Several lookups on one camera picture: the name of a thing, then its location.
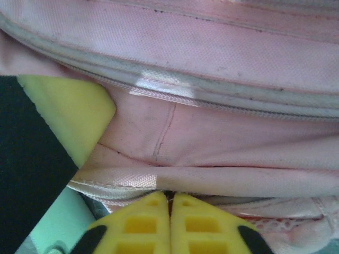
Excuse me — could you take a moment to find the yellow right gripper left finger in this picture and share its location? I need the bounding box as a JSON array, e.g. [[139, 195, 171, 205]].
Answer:
[[71, 192, 170, 254]]

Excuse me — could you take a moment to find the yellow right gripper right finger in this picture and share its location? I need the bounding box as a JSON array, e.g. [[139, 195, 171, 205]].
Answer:
[[169, 192, 273, 254]]

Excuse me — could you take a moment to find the mint green wallet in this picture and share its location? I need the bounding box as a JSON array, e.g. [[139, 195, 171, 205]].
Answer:
[[17, 185, 106, 254]]

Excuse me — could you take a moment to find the pink student backpack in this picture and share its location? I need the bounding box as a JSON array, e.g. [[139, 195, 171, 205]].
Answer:
[[0, 0, 339, 254]]

